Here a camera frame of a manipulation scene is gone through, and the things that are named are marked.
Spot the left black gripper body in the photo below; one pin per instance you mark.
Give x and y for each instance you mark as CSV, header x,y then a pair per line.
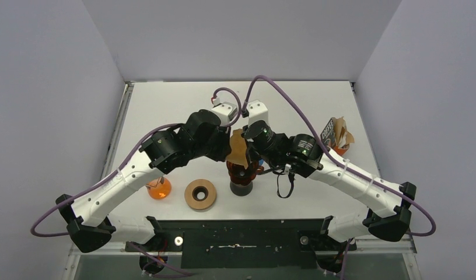
x,y
221,144

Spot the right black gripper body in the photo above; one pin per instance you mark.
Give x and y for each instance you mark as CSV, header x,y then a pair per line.
x,y
254,155

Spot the amber plastic coffee dripper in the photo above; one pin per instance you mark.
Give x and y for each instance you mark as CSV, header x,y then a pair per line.
x,y
241,175

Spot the round wooden ring stand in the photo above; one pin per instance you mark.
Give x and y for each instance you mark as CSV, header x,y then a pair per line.
x,y
200,194

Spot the orange translucent dripper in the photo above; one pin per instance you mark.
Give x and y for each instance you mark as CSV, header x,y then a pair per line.
x,y
159,189

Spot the orange coffee filter box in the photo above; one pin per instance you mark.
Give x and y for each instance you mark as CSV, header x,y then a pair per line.
x,y
336,136

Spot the brown paper coffee filter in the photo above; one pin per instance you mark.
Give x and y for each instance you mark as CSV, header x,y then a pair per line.
x,y
238,146

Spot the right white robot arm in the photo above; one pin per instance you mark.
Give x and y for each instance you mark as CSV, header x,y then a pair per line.
x,y
387,216

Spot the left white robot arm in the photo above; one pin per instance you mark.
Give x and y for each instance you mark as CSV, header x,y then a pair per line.
x,y
90,222

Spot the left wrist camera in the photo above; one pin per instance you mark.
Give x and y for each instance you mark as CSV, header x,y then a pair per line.
x,y
227,112

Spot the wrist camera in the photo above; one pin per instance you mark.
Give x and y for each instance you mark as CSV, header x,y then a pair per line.
x,y
256,111
227,112

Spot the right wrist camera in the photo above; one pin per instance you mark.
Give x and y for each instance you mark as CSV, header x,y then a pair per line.
x,y
256,111

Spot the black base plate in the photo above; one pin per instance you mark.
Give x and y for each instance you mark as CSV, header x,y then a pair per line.
x,y
248,243

